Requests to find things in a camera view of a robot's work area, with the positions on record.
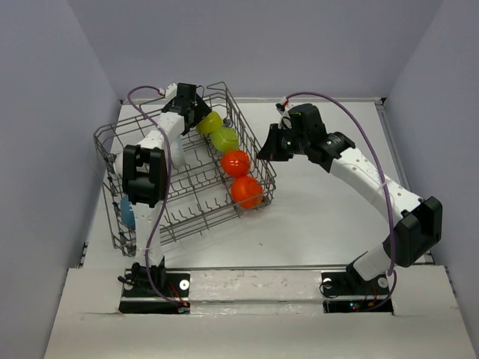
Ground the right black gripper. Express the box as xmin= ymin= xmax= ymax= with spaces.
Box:
xmin=258 ymin=123 xmax=309 ymax=161

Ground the lime green bowl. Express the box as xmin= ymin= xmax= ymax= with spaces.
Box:
xmin=195 ymin=111 xmax=223 ymax=135

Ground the white square dish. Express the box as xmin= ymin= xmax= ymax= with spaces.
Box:
xmin=210 ymin=127 xmax=239 ymax=153

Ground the orange bowl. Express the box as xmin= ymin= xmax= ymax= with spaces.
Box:
xmin=231 ymin=176 xmax=263 ymax=209
xmin=220 ymin=150 xmax=251 ymax=178

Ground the grey wire dish rack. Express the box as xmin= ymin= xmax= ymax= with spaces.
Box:
xmin=94 ymin=82 xmax=276 ymax=257

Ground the blue bowl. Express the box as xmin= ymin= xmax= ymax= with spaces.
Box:
xmin=120 ymin=195 xmax=135 ymax=230

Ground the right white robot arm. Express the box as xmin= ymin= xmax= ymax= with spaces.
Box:
xmin=257 ymin=101 xmax=442 ymax=293

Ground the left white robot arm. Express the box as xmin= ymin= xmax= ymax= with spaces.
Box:
xmin=121 ymin=83 xmax=211 ymax=302

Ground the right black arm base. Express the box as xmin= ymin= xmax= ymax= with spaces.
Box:
xmin=319 ymin=271 xmax=394 ymax=313

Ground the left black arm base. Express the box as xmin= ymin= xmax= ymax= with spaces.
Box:
xmin=118 ymin=263 xmax=190 ymax=315

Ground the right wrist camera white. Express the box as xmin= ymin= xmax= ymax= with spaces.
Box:
xmin=275 ymin=96 xmax=293 ymax=119

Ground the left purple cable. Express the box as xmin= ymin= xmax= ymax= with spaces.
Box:
xmin=126 ymin=85 xmax=188 ymax=306

